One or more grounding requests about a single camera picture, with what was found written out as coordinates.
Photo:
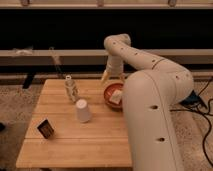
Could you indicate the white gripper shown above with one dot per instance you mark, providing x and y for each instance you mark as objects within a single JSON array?
[{"x": 115, "y": 67}]

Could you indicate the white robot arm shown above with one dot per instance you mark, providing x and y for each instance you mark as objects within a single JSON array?
[{"x": 147, "y": 96}]

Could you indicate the red bowl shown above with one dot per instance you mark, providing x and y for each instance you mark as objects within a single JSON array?
[{"x": 108, "y": 92}]

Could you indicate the beige block in bowl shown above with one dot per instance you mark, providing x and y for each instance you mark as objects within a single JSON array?
[{"x": 116, "y": 96}]

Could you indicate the wooden table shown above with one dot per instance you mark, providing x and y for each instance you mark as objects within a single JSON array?
[{"x": 100, "y": 143}]

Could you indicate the blue power adapter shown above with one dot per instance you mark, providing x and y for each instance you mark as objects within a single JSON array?
[{"x": 193, "y": 98}]

